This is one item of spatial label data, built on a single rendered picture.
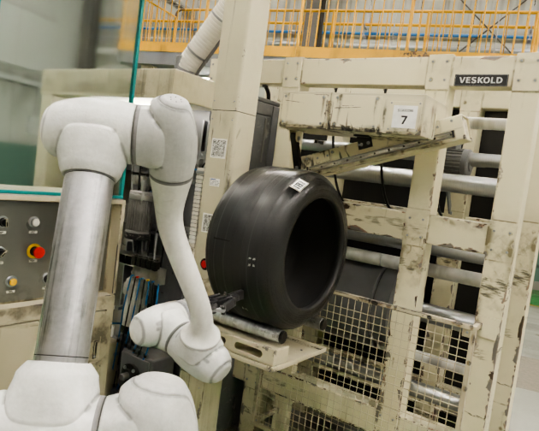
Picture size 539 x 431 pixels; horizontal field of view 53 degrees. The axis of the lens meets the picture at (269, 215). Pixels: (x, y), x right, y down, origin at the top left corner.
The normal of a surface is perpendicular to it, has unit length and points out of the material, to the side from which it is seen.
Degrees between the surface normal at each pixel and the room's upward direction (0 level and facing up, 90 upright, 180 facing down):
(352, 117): 90
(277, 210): 67
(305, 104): 90
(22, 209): 90
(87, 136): 75
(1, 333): 90
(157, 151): 117
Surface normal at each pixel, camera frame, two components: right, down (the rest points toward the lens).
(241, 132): 0.81, 0.14
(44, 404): 0.17, -0.32
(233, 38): -0.57, -0.01
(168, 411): 0.50, -0.34
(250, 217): -0.48, -0.40
